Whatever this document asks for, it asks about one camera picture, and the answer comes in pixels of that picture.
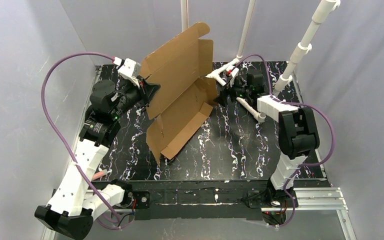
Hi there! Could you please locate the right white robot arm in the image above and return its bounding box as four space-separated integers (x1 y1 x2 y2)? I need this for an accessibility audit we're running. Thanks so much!
215 70 320 201

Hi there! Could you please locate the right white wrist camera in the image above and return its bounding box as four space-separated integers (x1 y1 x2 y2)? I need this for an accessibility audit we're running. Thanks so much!
225 65 239 81

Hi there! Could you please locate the white PVC pipe frame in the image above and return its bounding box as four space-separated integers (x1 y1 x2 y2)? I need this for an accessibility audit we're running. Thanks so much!
180 0 341 123

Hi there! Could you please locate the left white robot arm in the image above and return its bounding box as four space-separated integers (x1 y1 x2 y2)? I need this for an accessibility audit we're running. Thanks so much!
34 77 161 240

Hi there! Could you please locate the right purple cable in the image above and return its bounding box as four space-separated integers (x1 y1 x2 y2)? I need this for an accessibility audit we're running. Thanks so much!
226 53 337 229

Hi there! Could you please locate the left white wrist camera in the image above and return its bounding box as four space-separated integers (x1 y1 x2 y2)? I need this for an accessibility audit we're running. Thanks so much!
113 57 142 87

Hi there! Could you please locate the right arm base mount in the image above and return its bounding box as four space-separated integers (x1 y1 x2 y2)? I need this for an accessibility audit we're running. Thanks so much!
239 186 299 227

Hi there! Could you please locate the brown cardboard box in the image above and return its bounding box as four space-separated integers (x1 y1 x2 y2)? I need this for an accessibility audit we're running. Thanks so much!
140 22 218 164

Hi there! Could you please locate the orange small object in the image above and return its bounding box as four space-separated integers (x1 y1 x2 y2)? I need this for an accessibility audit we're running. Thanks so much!
91 169 111 181

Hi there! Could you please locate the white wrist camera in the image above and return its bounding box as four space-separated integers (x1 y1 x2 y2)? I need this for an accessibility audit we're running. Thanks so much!
225 65 239 81
113 57 142 87

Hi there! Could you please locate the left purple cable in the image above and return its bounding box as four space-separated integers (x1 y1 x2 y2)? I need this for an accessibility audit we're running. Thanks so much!
40 51 137 231

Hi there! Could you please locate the aluminium table frame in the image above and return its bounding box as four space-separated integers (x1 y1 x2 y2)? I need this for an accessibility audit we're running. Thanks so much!
41 65 358 240

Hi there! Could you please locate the purple cable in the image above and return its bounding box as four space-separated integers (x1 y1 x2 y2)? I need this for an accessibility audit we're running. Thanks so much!
40 51 137 231
226 53 337 229

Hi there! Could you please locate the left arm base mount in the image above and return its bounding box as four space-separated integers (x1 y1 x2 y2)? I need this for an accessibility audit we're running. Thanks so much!
105 179 151 214

